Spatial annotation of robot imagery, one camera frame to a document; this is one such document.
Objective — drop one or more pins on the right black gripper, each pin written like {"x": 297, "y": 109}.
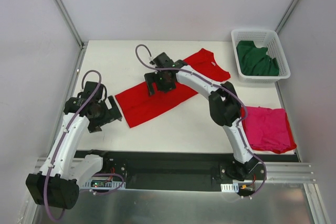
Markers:
{"x": 150, "y": 83}

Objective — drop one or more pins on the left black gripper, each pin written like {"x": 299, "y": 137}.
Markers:
{"x": 113, "y": 114}

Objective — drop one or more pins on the white plastic basket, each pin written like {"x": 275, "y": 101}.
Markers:
{"x": 262, "y": 38}

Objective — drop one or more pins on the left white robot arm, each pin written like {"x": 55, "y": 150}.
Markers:
{"x": 57, "y": 183}

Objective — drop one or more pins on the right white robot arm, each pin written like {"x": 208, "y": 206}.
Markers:
{"x": 224, "y": 106}

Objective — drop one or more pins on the green t shirt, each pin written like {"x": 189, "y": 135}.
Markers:
{"x": 255, "y": 61}

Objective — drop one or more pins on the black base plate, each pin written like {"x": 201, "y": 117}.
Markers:
{"x": 170, "y": 171}

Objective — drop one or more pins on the left white cable duct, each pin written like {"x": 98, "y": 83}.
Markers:
{"x": 101, "y": 184}

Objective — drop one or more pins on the white cable duct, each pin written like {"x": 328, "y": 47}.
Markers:
{"x": 230, "y": 188}
{"x": 101, "y": 184}

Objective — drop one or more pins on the right white cable duct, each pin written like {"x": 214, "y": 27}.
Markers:
{"x": 230, "y": 188}

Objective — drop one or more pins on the aluminium rail frame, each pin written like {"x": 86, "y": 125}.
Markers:
{"x": 276, "y": 172}

